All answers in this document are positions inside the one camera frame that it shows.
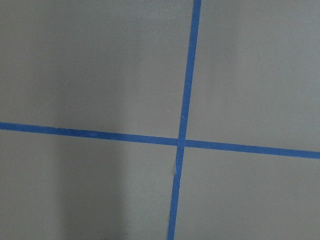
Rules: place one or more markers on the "crossing blue tape strip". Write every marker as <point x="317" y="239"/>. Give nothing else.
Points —
<point x="80" y="133"/>

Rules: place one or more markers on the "long blue tape strip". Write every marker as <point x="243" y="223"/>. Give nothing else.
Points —
<point x="184" y="117"/>

